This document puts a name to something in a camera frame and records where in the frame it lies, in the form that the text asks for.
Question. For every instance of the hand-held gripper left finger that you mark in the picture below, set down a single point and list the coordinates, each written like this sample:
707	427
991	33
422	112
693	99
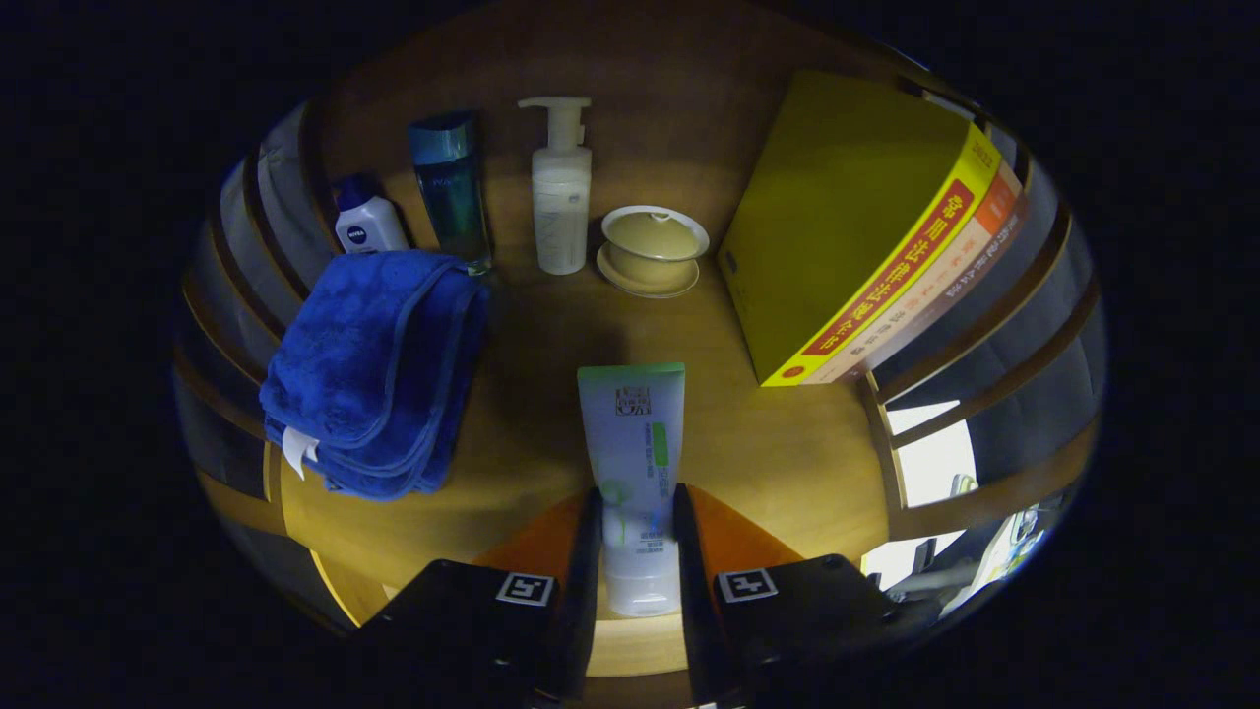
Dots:
581	591

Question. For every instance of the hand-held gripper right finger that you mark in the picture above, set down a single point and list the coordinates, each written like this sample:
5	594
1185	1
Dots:
694	591

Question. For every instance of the white green tube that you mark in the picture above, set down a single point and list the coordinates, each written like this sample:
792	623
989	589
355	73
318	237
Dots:
632	463

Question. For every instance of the wooden countertop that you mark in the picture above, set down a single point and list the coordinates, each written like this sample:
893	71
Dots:
768	463

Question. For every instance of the wooden cabinet with slatted shelf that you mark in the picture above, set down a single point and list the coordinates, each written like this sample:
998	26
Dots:
669	59

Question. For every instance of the blue folded towel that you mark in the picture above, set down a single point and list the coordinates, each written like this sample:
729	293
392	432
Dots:
364	374

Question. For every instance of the yellow lidded tea cup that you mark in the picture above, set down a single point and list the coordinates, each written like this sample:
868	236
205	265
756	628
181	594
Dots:
652	246

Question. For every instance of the white pump bottle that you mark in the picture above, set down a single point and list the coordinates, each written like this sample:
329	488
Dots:
561	217

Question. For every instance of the brown book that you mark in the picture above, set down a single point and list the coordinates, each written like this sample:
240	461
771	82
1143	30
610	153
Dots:
945	300

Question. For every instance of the yellow book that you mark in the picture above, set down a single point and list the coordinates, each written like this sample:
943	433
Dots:
837	217

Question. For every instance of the teal bottle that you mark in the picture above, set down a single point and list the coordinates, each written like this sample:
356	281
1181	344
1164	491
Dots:
453	197

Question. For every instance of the small blue white bottle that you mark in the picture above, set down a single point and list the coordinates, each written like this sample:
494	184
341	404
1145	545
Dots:
366	225

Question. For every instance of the orange book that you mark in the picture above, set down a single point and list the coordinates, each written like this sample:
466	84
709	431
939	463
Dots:
970	246

